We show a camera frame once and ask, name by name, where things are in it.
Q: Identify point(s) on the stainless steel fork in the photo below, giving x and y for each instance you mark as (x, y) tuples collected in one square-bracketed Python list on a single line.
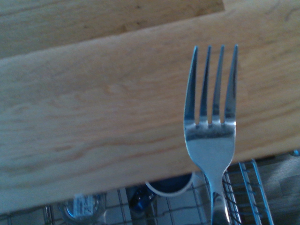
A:
[(211, 145)]

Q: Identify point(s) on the white cup with blue inside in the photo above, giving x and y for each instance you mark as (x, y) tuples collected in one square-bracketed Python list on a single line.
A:
[(171, 186)]

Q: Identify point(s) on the dark blue glass object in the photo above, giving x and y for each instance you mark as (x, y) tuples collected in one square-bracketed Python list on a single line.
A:
[(140, 199)]

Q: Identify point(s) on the clear drinking glass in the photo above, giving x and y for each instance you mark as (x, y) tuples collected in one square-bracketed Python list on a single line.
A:
[(80, 206)]

